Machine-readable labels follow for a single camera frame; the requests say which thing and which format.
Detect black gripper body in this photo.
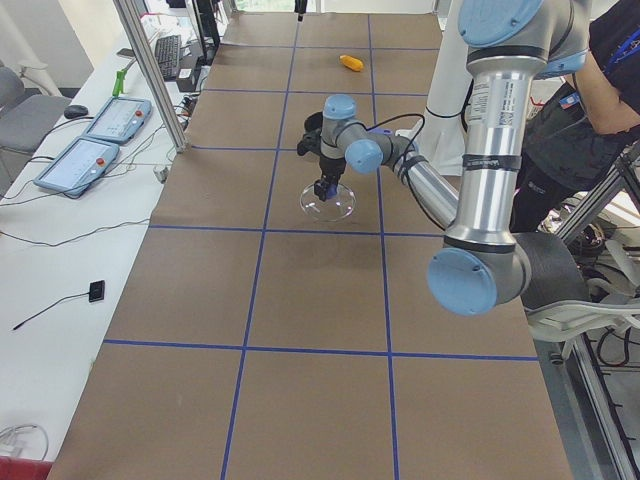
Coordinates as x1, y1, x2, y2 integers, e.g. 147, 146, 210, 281
319, 155, 346, 185

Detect glass lid with blue knob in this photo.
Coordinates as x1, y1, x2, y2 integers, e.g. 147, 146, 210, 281
299, 183, 356, 222

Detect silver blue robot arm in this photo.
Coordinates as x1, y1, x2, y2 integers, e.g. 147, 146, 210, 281
297, 1, 591, 316

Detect yellow plastic corn cob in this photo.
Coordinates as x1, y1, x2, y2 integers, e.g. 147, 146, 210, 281
339, 55, 365, 72

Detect black keyboard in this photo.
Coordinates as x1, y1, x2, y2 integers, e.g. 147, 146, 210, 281
154, 35, 182, 81

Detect green clamp tool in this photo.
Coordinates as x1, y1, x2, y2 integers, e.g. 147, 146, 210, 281
112, 70, 126, 97

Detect upper teach pendant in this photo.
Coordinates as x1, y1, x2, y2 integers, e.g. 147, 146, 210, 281
83, 96, 152, 145

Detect teach pendant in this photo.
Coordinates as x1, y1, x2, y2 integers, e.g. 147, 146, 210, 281
83, 96, 152, 145
34, 136, 120, 198

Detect lower teach pendant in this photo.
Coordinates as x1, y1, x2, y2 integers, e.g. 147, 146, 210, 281
34, 136, 120, 198

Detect person in dark clothes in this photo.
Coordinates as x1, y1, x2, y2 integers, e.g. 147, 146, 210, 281
510, 1, 639, 233

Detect small black phone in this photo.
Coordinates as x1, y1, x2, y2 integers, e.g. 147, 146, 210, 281
88, 280, 106, 303

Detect black computer mouse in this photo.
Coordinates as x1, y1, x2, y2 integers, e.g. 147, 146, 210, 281
63, 104, 89, 120

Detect black mesh chair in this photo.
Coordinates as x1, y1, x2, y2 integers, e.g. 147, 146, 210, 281
515, 232, 639, 360

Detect grey office chair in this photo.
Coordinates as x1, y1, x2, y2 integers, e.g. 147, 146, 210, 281
1, 64, 71, 192

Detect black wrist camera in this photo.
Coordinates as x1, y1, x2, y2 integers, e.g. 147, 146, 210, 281
296, 129, 321, 156

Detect left black braided cable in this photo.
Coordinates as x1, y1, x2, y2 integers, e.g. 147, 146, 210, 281
369, 113, 427, 166

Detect white pedestal column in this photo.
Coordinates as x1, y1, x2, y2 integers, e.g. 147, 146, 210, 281
424, 0, 476, 132

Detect aluminium frame post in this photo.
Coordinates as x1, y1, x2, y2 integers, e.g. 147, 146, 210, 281
113, 0, 187, 153

